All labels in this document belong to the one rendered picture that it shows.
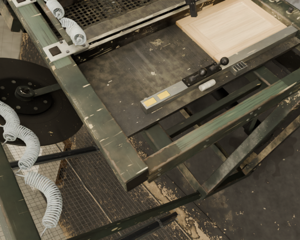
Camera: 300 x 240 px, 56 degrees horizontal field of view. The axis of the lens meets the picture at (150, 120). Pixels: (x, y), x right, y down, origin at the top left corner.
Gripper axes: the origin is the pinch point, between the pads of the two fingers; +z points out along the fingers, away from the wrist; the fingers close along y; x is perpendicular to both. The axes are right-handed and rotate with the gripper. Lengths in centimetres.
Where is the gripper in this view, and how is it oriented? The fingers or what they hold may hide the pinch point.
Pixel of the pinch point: (193, 9)
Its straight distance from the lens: 148.5
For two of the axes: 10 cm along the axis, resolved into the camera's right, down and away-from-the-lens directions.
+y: -5.3, 6.8, -5.1
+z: 2.5, 7.0, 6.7
